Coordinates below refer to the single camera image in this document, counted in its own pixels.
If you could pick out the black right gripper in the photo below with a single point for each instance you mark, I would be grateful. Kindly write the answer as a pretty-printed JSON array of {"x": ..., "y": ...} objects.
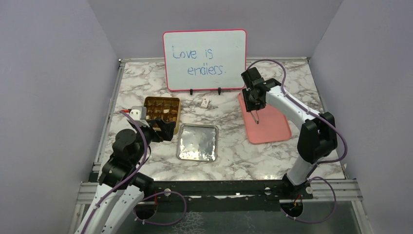
[{"x": 249, "y": 106}]

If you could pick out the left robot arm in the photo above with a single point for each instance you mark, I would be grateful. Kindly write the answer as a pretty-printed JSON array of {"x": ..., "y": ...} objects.
[{"x": 121, "y": 186}]

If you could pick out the pink-framed whiteboard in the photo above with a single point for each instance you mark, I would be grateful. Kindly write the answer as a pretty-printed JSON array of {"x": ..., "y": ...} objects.
[{"x": 202, "y": 60}]

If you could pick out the black table base rail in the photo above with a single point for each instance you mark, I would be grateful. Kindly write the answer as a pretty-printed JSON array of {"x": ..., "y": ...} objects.
[{"x": 216, "y": 196}]

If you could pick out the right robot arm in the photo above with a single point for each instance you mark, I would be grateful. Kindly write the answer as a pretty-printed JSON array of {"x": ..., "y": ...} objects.
[{"x": 317, "y": 137}]

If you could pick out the small white card box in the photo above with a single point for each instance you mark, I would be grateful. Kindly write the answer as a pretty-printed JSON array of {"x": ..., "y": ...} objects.
[{"x": 205, "y": 103}]

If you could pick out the pink silicone tongs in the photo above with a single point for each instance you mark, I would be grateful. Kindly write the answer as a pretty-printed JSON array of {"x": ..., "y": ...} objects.
[{"x": 255, "y": 116}]

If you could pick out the silver tin lid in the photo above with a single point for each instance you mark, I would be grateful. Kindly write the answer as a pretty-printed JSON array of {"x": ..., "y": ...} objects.
[{"x": 197, "y": 142}]

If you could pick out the gold chocolate box tray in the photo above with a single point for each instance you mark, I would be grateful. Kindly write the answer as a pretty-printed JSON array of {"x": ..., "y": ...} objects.
[{"x": 166, "y": 108}]

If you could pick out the pink plastic tray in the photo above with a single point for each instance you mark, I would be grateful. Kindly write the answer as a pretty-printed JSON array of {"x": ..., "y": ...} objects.
[{"x": 273, "y": 126}]

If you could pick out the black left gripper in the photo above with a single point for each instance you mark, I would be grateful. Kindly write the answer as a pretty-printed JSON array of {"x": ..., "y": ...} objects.
[{"x": 166, "y": 132}]

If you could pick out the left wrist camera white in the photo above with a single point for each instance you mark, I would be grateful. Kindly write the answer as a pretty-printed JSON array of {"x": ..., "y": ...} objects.
[{"x": 136, "y": 116}]

